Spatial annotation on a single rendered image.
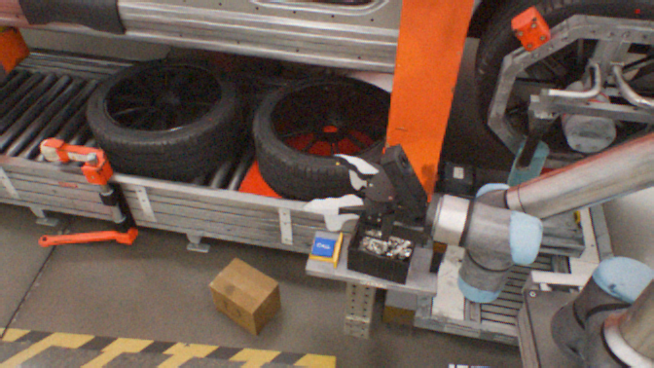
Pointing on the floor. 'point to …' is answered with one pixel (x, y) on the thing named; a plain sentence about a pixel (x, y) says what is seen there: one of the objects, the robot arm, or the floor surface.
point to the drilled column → (359, 310)
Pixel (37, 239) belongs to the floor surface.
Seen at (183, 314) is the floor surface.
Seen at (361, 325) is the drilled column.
